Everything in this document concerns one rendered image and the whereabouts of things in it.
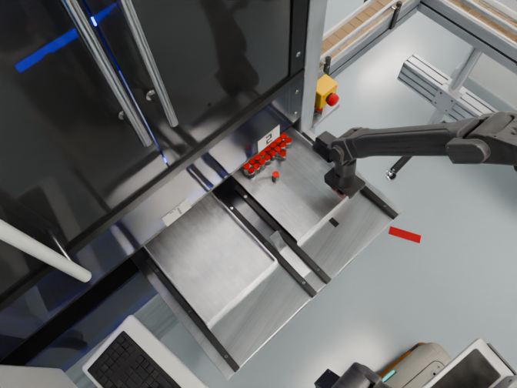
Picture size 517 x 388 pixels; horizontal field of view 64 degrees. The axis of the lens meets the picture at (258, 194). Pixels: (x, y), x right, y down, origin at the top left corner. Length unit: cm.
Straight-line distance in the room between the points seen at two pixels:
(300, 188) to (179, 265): 43
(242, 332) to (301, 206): 40
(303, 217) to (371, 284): 96
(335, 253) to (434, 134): 53
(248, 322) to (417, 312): 116
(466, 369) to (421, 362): 78
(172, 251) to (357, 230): 55
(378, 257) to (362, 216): 92
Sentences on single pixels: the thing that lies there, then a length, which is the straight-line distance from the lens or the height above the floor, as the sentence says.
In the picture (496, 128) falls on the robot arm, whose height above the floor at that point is 148.
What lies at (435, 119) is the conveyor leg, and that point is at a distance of 221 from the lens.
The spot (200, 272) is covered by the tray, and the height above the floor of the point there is 88.
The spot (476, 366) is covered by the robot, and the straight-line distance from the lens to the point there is 111.
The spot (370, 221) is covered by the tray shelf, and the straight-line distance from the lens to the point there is 129.
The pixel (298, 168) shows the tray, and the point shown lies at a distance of 133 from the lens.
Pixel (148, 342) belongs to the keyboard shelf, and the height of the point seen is 80.
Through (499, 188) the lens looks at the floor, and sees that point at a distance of 256.
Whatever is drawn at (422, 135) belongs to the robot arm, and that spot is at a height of 137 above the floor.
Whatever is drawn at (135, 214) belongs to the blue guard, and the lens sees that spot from 103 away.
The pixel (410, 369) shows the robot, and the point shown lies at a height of 27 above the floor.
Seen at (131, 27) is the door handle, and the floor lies 166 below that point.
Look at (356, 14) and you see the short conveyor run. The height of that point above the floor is 96.
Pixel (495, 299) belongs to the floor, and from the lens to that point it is 233.
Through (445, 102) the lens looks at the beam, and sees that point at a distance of 208.
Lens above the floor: 206
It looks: 65 degrees down
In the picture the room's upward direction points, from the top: 6 degrees counter-clockwise
